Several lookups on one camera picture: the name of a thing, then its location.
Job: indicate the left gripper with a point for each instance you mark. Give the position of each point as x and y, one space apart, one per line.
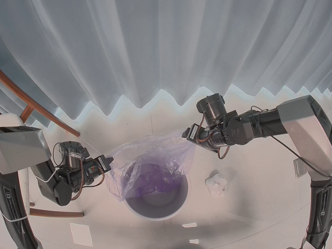
94 171

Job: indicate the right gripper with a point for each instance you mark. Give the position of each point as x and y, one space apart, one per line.
206 137

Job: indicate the purple plastic bag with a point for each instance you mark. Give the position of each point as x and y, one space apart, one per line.
155 152

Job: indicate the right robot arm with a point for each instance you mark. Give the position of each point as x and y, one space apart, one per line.
298 118

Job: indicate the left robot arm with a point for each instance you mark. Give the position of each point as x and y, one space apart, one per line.
20 149

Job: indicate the white trash bin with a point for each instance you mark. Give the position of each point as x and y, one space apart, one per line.
155 211

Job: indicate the crumpled white paper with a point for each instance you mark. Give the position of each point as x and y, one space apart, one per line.
215 185

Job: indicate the white cushioned wooden chair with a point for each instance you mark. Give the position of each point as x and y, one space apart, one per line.
57 213

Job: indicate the pale blue curtain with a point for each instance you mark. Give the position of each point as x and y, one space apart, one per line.
166 35

